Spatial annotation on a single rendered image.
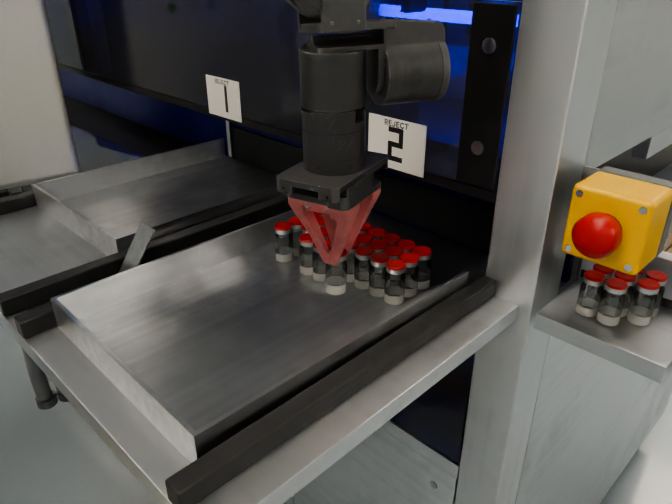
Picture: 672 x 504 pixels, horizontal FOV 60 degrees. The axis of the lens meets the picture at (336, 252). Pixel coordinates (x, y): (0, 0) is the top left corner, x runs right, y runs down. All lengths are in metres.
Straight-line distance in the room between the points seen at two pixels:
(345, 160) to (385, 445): 0.54
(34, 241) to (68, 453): 1.05
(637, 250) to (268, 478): 0.37
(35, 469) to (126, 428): 1.32
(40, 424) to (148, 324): 1.35
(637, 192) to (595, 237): 0.06
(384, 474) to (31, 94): 0.94
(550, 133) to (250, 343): 0.35
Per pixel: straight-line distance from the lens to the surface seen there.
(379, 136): 0.71
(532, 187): 0.61
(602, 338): 0.64
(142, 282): 0.68
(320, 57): 0.49
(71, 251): 0.82
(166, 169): 1.05
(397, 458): 0.94
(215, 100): 0.95
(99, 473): 1.75
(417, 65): 0.52
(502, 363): 0.71
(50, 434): 1.91
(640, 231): 0.57
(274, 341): 0.58
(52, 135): 1.31
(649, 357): 0.63
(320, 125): 0.51
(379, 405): 0.51
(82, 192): 1.00
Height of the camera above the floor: 1.22
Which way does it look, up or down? 27 degrees down
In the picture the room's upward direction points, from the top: straight up
